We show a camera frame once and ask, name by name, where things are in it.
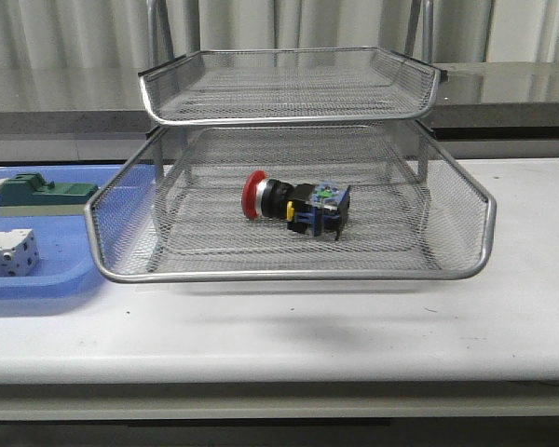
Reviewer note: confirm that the green and cream switch block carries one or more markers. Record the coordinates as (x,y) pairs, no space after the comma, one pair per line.
(29,194)

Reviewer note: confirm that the grey metal rack frame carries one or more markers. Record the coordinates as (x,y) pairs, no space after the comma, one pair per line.
(418,45)

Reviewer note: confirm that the red emergency stop button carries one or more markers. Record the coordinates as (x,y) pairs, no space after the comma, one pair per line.
(313,209)

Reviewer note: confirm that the blue plastic tray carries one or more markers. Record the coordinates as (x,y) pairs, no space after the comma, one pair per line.
(65,264)

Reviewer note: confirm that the silver mesh bottom tray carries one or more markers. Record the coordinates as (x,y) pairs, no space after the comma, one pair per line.
(200,214)

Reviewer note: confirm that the silver mesh tray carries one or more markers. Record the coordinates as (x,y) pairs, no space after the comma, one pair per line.
(200,214)
(126,243)
(252,86)

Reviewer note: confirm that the white curtain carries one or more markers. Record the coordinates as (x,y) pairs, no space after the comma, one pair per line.
(100,34)

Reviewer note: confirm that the silver mesh top tray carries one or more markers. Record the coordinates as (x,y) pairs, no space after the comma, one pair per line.
(252,86)

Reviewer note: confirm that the grey stone window ledge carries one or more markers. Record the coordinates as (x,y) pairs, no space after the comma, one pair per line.
(479,100)

